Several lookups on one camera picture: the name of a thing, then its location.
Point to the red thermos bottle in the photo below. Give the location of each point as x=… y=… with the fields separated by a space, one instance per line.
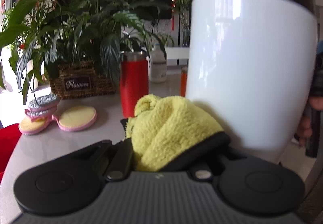
x=133 y=87

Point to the white mug with black rim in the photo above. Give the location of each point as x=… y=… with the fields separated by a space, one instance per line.
x=247 y=75

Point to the white low cabinet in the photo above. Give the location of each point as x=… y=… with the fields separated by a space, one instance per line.
x=176 y=54

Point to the blue chair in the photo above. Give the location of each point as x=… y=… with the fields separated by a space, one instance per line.
x=320 y=47

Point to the red plastic basin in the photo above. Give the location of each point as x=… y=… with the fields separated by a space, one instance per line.
x=7 y=143

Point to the woven basket planter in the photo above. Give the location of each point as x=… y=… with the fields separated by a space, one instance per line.
x=101 y=90

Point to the white plastic bottle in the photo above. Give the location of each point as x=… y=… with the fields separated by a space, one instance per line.
x=157 y=69

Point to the glass vase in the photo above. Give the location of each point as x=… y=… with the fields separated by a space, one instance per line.
x=184 y=29

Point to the person's right hand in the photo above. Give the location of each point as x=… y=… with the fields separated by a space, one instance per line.
x=305 y=130

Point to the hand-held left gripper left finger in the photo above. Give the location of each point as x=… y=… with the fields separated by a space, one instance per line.
x=123 y=155

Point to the peace lily plant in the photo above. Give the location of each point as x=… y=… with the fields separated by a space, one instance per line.
x=75 y=24

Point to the silver round scouring pad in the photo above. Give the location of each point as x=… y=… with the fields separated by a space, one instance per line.
x=45 y=102
x=40 y=112

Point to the orange mug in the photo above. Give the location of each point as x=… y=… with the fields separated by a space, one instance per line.
x=183 y=82

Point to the yellow cleaning cloth black trim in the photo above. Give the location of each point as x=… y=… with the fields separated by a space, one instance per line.
x=171 y=128

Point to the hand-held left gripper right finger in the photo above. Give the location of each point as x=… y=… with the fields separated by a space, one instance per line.
x=201 y=169

